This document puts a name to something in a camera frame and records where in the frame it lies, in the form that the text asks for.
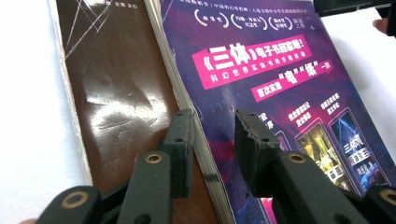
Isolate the purple magazine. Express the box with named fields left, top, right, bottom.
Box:
left=144, top=0, right=396, bottom=224

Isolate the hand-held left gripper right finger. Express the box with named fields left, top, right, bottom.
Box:
left=233, top=109, right=283, bottom=199

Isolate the brown glossy magazine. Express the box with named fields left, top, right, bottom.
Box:
left=48, top=0, right=230, bottom=224

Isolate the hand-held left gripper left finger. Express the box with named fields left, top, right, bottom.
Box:
left=157, top=107, right=195, bottom=200

